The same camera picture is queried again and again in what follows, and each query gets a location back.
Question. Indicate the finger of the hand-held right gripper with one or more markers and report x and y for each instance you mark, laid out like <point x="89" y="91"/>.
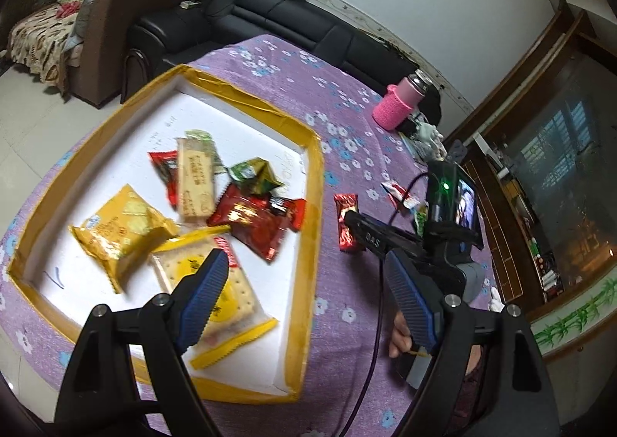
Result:
<point x="381" y="239"/>

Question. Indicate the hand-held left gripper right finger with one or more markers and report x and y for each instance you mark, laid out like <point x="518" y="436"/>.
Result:
<point x="409" y="302"/>

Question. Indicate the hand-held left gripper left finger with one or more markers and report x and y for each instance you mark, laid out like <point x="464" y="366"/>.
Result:
<point x="207" y="297"/>

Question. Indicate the shiny red snack bar packet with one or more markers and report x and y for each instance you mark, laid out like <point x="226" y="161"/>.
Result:
<point x="348" y="244"/>

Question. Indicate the clear round cracker packet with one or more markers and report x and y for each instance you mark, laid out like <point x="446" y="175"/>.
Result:
<point x="241" y="292"/>

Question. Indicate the large red snack packet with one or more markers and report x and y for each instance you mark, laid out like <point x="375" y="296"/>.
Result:
<point x="255" y="230"/>

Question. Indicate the small dark red snack packet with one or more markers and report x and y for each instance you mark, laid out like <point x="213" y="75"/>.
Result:
<point x="291" y="213"/>

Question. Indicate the yellow cake packet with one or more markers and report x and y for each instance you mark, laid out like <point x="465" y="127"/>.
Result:
<point x="120" y="230"/>

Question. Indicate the long beige cracker packet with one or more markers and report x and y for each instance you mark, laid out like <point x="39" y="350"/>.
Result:
<point x="195" y="177"/>

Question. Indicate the green gold snack packet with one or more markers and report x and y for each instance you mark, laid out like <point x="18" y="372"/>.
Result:
<point x="253" y="174"/>

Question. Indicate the yellow-edged white box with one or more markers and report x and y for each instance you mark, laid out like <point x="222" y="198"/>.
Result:
<point x="72" y="273"/>

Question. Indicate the person's right hand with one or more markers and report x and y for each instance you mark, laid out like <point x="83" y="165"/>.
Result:
<point x="400" y="333"/>

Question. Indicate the small green snack packet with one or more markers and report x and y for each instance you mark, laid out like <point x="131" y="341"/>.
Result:
<point x="421" y="218"/>

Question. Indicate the red white snack packet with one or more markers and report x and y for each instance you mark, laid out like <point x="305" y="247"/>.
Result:
<point x="396" y="190"/>

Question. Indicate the white plastic bag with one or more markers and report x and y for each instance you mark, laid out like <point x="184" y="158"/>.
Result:
<point x="429" y="136"/>

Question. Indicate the purple floral tablecloth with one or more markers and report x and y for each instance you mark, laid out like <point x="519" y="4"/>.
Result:
<point x="347" y="138"/>

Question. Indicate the wooden glass cabinet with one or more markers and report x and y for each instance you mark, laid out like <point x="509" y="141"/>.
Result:
<point x="554" y="153"/>

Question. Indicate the pink knit-sleeved thermos bottle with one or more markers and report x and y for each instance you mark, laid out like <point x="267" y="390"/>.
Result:
<point x="397" y="102"/>

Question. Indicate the black leather sofa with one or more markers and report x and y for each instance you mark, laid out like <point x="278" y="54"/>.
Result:
<point x="270" y="18"/>

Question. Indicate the brown armchair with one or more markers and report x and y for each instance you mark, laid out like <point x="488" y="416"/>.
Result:
<point x="115" y="32"/>

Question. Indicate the leaf print blanket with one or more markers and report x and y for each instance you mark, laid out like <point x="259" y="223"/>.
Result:
<point x="33" y="42"/>

